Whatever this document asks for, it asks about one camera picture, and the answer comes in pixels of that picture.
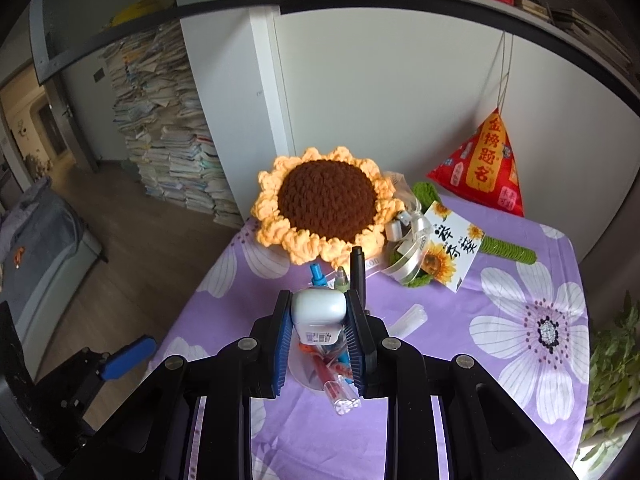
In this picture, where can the translucent plastic cup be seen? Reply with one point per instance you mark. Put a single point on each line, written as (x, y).
(302, 370)

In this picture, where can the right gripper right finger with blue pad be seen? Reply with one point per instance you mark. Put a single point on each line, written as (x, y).
(386, 368)

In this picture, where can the purple floral tablecloth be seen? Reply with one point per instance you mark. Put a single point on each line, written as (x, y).
(526, 324)

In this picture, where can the red pen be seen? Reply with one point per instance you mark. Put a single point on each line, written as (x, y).
(328, 380)

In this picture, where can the green pen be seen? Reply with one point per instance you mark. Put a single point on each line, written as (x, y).
(341, 281)

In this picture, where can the stack of papers and books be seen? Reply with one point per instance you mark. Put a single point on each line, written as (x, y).
(159, 114)

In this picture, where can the crochet sunflower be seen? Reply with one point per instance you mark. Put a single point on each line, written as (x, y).
(319, 206)

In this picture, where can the orange pen cap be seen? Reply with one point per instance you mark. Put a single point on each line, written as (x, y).
(328, 353)

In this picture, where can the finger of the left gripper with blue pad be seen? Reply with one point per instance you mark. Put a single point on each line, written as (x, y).
(127, 358)

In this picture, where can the black marker pen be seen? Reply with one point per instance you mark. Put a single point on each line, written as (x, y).
(358, 273)

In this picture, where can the sunflower greeting card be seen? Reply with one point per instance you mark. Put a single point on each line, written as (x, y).
(451, 247)

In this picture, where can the green potted plant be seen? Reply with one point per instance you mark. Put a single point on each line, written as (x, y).
(613, 389)

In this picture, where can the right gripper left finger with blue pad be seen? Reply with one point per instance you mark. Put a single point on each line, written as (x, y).
(254, 367)

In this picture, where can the red triangular pouch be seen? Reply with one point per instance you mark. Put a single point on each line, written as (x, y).
(483, 169)

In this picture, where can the white correction tape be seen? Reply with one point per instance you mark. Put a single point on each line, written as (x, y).
(318, 314)

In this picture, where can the blue pen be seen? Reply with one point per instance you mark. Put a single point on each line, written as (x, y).
(320, 279)

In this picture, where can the green crochet stem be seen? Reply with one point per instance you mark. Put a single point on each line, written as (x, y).
(427, 194)

